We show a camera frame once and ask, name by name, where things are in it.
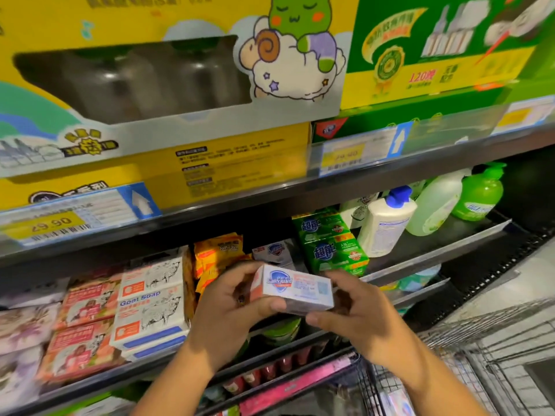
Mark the person's right hand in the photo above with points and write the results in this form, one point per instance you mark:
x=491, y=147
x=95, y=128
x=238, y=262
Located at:
x=373, y=325

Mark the person's left hand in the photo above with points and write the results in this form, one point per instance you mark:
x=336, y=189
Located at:
x=225, y=320

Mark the stack of yellow soap boxes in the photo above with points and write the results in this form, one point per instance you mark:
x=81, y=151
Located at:
x=217, y=251

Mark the white red shield soap box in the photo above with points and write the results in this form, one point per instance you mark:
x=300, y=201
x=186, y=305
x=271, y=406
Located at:
x=290, y=288

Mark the stack of white orange soap boxes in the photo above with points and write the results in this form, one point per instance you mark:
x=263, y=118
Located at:
x=152, y=307

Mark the stack of white purple soap boxes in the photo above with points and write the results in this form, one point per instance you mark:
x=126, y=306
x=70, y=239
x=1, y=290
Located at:
x=276, y=253

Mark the stack of green soap boxes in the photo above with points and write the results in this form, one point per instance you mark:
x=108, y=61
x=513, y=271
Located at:
x=334, y=247

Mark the white hand sanitizer bottle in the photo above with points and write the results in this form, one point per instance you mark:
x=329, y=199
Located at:
x=355, y=210
x=386, y=225

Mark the stack of pink soap boxes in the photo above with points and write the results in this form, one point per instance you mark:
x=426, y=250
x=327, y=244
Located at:
x=82, y=346

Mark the bright green hand sanitizer bottle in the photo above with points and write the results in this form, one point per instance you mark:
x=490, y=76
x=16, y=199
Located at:
x=479, y=196

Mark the row of red tubes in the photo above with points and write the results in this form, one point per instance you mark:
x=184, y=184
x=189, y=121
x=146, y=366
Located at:
x=269, y=368

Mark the row of blue white tubes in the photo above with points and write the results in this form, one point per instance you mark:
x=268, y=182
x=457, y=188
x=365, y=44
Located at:
x=214, y=392

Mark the pink flat pack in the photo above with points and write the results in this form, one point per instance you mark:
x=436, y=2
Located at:
x=290, y=390

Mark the green white carton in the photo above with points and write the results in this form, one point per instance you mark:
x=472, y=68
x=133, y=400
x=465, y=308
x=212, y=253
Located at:
x=91, y=404

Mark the flat yellow box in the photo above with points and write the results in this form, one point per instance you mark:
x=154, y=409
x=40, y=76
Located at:
x=243, y=160

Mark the white blue price tag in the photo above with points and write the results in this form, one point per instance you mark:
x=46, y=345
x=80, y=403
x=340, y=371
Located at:
x=520, y=117
x=364, y=150
x=74, y=216

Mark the green yellow cartoon box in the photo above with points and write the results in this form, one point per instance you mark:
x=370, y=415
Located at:
x=416, y=47

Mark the large yellow box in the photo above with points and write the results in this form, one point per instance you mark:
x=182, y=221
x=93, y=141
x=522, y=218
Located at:
x=173, y=21

